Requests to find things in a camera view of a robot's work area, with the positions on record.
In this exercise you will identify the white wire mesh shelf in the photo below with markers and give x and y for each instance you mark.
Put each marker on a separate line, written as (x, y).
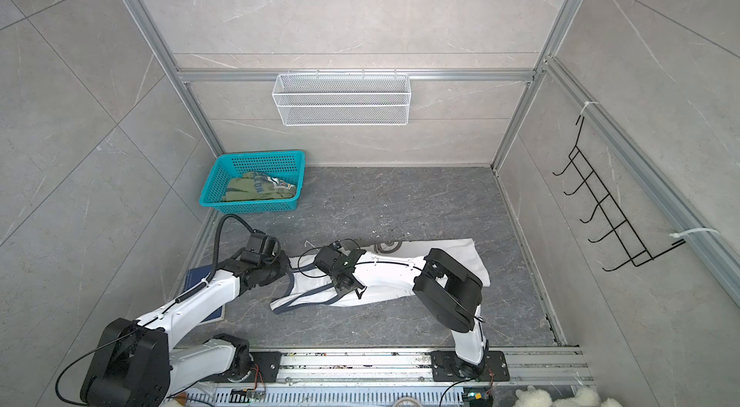
(352, 99)

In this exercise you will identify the teal plastic basket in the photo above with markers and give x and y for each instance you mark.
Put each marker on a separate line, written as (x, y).
(286, 165)

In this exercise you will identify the black wire hook rack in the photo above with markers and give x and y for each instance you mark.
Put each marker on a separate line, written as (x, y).
(606, 206)

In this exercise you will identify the white tank top navy trim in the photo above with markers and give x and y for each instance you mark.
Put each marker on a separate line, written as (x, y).
(386, 276)

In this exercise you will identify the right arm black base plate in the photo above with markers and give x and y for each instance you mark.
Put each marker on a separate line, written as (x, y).
(448, 367)

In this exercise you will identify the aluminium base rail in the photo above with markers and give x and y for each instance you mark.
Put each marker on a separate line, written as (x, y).
(385, 376)

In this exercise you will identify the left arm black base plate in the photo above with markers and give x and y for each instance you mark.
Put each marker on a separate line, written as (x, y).
(255, 367)

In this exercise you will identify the blue book yellow label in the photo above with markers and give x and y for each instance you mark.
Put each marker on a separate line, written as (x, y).
(194, 279)

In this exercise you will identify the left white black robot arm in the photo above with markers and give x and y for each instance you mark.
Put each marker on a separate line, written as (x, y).
(139, 362)

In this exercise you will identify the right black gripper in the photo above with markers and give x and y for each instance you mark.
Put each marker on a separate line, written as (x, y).
(340, 291)

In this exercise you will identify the green camouflage tank top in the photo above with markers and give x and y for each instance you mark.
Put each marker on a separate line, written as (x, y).
(257, 186)

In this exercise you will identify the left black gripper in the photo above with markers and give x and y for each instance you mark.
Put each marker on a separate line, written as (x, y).
(285, 264)

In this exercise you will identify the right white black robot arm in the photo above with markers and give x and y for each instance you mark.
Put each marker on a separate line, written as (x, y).
(449, 291)

